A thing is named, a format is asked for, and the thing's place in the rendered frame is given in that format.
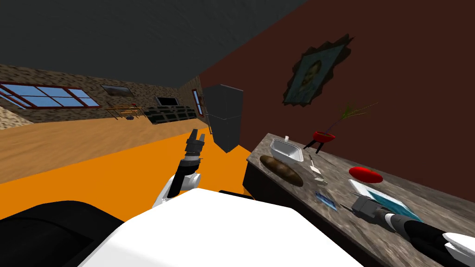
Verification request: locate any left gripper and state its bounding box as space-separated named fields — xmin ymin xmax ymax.
xmin=186 ymin=128 xmax=206 ymax=155

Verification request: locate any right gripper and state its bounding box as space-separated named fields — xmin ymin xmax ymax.
xmin=340 ymin=196 xmax=387 ymax=223

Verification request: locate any small blue card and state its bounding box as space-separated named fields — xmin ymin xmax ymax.
xmin=315 ymin=191 xmax=339 ymax=212

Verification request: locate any dark grey fridge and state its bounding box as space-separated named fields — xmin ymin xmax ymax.
xmin=202 ymin=84 xmax=244 ymax=154

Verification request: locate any narrow red-framed window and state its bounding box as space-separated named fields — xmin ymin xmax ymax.
xmin=191 ymin=89 xmax=205 ymax=118

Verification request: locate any dark sofa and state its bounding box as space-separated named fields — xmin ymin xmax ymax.
xmin=143 ymin=105 xmax=198 ymax=125

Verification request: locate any red tomato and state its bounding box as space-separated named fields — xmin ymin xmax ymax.
xmin=348 ymin=166 xmax=384 ymax=184

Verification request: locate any white and teal book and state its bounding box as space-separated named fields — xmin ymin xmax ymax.
xmin=348 ymin=179 xmax=424 ymax=223

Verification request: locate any black television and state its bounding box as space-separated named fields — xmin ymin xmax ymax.
xmin=155 ymin=96 xmax=180 ymax=108

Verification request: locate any silver spatula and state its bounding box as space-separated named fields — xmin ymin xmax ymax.
xmin=308 ymin=154 xmax=322 ymax=176

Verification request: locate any brown bread loaf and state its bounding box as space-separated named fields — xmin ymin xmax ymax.
xmin=259 ymin=154 xmax=305 ymax=188

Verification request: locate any red pot with plant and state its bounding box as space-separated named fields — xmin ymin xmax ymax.
xmin=303 ymin=102 xmax=379 ymax=154

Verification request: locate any wooden table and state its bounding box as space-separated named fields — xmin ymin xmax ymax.
xmin=105 ymin=104 xmax=144 ymax=121

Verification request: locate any white rectangular basin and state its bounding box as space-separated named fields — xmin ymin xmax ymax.
xmin=270 ymin=135 xmax=305 ymax=164

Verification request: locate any dark framed landscape picture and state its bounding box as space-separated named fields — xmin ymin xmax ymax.
xmin=100 ymin=84 xmax=135 ymax=99

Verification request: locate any dark framed portrait picture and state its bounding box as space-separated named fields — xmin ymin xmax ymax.
xmin=282 ymin=33 xmax=353 ymax=108

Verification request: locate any wide red-framed window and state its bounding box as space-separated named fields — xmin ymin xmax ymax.
xmin=0 ymin=82 xmax=102 ymax=110

